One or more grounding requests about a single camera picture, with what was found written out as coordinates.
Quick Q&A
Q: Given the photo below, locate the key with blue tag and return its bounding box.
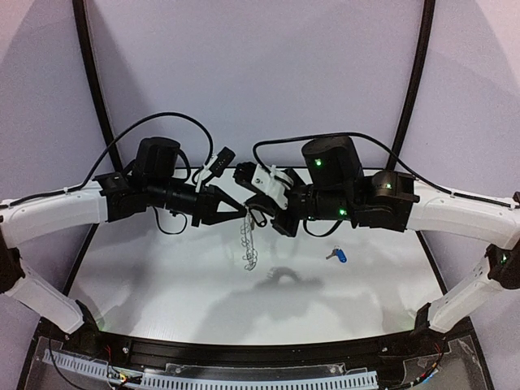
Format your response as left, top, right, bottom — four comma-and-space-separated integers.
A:
325, 245, 348, 263

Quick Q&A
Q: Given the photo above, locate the left black frame post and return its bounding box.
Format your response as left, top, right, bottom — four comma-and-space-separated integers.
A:
71, 0, 123, 171

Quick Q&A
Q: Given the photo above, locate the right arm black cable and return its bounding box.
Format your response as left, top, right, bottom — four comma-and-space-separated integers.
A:
252, 131, 513, 237

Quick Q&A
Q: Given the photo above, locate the black frame post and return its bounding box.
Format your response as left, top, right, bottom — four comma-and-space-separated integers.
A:
386, 0, 436, 170
71, 0, 123, 171

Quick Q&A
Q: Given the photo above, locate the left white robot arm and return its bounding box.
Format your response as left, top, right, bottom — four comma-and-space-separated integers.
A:
1, 136, 246, 335

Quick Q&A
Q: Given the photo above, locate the black front aluminium rail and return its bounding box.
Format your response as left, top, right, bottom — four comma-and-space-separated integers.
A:
99, 332, 420, 368

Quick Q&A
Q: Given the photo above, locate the white slotted cable duct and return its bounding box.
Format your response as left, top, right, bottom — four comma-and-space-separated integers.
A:
37, 349, 379, 389

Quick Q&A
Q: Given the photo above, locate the key with black tag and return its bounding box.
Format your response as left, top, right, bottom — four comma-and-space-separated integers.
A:
249, 206, 268, 228

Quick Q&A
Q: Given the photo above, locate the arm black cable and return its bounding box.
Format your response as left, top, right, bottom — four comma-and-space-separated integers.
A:
0, 112, 215, 235
252, 131, 513, 237

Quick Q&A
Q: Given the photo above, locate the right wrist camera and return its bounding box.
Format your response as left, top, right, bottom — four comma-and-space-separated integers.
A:
233, 162, 295, 210

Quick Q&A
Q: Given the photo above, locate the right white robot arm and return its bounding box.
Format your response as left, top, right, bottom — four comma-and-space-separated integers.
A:
234, 132, 519, 334

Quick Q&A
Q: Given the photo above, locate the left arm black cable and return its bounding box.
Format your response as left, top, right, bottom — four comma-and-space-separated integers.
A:
0, 112, 215, 235

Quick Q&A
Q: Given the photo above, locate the metal keyring disc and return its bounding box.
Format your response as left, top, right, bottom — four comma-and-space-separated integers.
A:
240, 211, 258, 271

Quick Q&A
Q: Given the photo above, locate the right black frame post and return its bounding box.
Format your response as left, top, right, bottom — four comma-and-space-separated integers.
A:
386, 0, 436, 170

